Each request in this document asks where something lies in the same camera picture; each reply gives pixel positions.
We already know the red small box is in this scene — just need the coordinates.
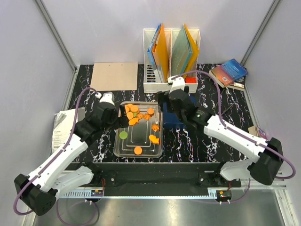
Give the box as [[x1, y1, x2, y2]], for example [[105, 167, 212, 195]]
[[185, 77, 197, 84]]

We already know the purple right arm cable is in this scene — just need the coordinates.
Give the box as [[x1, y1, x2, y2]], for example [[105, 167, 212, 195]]
[[168, 70, 296, 204]]

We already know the teal folder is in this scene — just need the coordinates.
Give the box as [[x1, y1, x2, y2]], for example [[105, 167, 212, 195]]
[[170, 26, 189, 76]]

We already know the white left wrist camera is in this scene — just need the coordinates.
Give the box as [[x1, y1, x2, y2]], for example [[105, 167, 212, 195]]
[[99, 92, 115, 106]]

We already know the orange round cookie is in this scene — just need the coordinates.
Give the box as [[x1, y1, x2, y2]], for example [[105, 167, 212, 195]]
[[125, 105, 131, 113], [130, 105, 139, 113], [134, 146, 143, 155], [127, 112, 134, 120]]

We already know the blue cookie tin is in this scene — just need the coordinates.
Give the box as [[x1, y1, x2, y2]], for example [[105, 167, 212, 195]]
[[160, 95, 196, 129]]

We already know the blue folder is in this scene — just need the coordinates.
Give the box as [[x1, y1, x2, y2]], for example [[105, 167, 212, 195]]
[[147, 24, 163, 83]]

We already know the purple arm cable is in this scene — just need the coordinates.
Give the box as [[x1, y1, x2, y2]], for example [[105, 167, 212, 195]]
[[13, 87, 103, 226], [168, 70, 296, 204]]

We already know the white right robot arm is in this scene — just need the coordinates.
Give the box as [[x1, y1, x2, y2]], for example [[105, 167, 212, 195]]
[[157, 89, 283, 187]]

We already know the white file organizer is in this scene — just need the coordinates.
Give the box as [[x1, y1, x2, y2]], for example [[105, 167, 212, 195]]
[[143, 28, 202, 94]]

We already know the yellow folder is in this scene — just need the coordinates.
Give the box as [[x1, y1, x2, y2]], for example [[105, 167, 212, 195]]
[[181, 24, 199, 73]]

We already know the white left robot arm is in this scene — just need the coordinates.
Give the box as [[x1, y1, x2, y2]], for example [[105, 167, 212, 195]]
[[13, 102, 128, 216]]

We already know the orange fish cookie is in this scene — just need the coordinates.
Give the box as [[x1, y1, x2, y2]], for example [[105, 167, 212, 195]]
[[149, 134, 160, 145]]

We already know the green round cookie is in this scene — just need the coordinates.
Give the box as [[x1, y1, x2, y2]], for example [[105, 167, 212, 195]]
[[119, 131, 128, 140]]

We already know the steel baking tray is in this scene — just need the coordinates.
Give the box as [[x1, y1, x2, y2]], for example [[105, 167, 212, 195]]
[[114, 101, 163, 158]]

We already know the orange folder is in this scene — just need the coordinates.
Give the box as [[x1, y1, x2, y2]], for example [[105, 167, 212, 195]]
[[151, 23, 169, 83]]

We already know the tan clipboard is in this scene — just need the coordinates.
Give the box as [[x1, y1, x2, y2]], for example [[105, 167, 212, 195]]
[[90, 62, 138, 91]]

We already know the orange star cookie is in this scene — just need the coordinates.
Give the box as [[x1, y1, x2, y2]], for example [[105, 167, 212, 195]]
[[129, 118, 139, 126]]

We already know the blue tin lid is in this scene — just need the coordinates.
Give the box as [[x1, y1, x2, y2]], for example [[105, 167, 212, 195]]
[[158, 89, 196, 127]]

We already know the purple box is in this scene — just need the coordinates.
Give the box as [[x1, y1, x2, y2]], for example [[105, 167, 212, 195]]
[[248, 126, 268, 140]]

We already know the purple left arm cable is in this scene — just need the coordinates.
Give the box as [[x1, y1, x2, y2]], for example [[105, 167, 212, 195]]
[[13, 87, 103, 226]]

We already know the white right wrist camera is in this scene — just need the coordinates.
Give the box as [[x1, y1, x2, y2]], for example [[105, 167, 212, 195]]
[[167, 76, 185, 93]]

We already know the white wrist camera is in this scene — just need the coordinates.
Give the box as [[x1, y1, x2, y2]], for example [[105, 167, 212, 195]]
[[167, 76, 185, 93], [99, 92, 115, 106]]

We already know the lower paperback book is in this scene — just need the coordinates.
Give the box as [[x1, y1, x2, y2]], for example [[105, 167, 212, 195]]
[[209, 71, 246, 91]]

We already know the white paper manual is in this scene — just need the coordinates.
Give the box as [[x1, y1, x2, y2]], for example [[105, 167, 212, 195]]
[[51, 109, 75, 153]]

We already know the blue paperback book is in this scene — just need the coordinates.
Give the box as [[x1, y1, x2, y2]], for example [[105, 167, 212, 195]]
[[211, 58, 248, 86]]

